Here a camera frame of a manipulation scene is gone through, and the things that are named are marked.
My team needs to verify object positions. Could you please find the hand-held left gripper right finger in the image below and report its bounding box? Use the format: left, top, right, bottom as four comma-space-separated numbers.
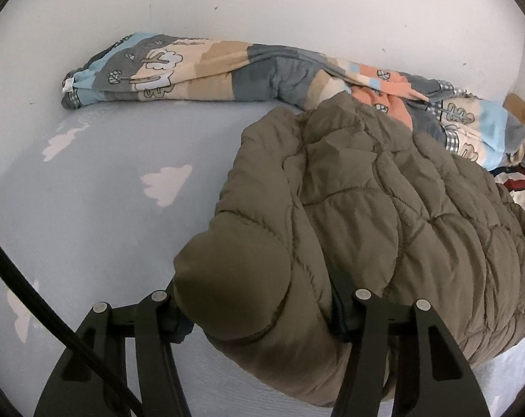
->
330, 282, 491, 417

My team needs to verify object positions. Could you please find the navy star striped quilt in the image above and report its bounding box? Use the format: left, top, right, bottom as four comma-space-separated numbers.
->
491, 163, 525, 231

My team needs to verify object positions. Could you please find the black cable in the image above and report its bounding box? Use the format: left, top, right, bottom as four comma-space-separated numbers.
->
0, 230, 144, 417

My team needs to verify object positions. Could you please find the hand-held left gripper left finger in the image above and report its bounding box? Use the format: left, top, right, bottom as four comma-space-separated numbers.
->
34, 278, 194, 417

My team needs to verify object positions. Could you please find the light blue cloud bed sheet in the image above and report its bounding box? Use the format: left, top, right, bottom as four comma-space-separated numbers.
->
0, 100, 525, 417

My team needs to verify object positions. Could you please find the olive hooded puffer jacket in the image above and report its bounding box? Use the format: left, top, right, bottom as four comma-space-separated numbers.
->
173, 93, 525, 409

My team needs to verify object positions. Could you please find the tree print patchwork quilt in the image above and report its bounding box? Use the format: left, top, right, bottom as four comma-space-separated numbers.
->
60, 32, 525, 170

